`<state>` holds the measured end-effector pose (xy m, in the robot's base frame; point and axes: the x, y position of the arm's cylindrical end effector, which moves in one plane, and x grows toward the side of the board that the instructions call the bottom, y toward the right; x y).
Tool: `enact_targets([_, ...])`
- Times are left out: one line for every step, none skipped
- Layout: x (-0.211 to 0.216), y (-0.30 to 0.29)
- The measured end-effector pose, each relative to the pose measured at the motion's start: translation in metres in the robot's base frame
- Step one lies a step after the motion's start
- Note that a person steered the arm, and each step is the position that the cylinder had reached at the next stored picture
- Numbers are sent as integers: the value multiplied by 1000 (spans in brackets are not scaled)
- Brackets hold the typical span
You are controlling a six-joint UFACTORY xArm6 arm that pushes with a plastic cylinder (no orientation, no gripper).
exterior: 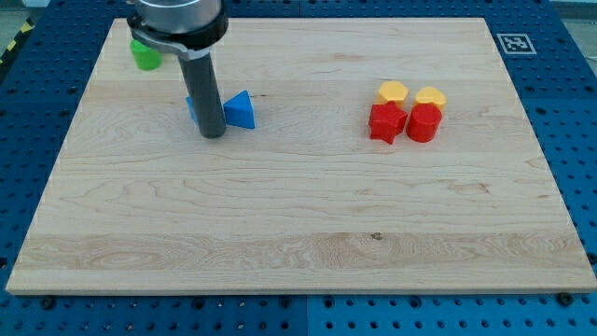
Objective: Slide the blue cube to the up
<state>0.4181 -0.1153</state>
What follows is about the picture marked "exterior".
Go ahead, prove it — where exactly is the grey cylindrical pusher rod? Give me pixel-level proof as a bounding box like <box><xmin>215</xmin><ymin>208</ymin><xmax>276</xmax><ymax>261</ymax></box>
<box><xmin>179</xmin><ymin>54</ymin><xmax>226</xmax><ymax>138</ymax></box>

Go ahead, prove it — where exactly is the blue cube block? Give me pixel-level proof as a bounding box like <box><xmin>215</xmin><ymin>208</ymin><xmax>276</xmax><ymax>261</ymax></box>
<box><xmin>186</xmin><ymin>96</ymin><xmax>199</xmax><ymax>125</ymax></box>

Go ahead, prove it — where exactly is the green cylinder block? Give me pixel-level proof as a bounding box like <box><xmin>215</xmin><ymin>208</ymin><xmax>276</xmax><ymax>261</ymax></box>
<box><xmin>130</xmin><ymin>39</ymin><xmax>162</xmax><ymax>71</ymax></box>

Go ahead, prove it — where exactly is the blue triangle block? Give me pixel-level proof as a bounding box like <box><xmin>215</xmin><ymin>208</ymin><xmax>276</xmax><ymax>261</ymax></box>
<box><xmin>223</xmin><ymin>91</ymin><xmax>256</xmax><ymax>129</ymax></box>

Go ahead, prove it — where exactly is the red star block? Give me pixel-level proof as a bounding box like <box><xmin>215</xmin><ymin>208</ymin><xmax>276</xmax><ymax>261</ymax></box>
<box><xmin>368</xmin><ymin>102</ymin><xmax>408</xmax><ymax>145</ymax></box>

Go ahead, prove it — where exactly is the yellow pentagon block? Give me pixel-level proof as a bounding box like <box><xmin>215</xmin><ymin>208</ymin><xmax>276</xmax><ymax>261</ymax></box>
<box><xmin>375</xmin><ymin>80</ymin><xmax>410</xmax><ymax>108</ymax></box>

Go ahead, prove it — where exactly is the wooden board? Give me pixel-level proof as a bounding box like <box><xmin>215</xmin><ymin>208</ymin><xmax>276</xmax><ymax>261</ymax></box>
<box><xmin>7</xmin><ymin>18</ymin><xmax>596</xmax><ymax>296</ymax></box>

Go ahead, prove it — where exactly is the red cylinder block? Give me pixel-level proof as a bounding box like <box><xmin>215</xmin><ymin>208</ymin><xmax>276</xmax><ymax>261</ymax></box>
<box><xmin>407</xmin><ymin>104</ymin><xmax>443</xmax><ymax>143</ymax></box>

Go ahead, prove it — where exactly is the yellow heart block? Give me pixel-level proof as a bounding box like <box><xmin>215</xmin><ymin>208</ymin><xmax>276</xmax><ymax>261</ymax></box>
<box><xmin>414</xmin><ymin>86</ymin><xmax>447</xmax><ymax>111</ymax></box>

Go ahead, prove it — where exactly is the white fiducial marker tag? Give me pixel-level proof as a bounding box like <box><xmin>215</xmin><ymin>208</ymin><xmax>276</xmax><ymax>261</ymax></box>
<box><xmin>497</xmin><ymin>33</ymin><xmax>536</xmax><ymax>55</ymax></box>

